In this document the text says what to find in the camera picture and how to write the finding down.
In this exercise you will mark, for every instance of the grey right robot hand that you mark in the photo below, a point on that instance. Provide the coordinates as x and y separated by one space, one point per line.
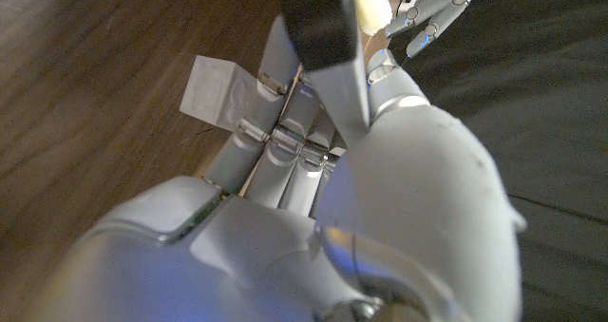
404 208

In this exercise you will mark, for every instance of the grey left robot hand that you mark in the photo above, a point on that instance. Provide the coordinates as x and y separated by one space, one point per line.
432 4

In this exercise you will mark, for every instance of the pale yellow sponge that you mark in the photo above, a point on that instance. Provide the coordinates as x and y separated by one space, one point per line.
370 6

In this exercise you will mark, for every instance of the small framed whiteboard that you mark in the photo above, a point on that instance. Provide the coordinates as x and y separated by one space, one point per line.
318 23

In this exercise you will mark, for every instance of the black backdrop curtain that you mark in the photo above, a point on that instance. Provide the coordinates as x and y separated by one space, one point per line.
546 122

